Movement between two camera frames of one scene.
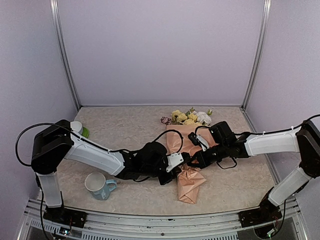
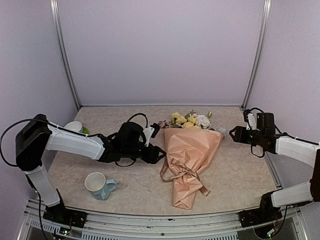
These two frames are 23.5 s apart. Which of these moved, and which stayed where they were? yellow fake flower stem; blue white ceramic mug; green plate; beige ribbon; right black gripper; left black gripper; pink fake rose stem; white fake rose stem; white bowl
Moved: right black gripper; pink fake rose stem; left black gripper; beige ribbon; yellow fake flower stem; white fake rose stem
Stayed: blue white ceramic mug; green plate; white bowl
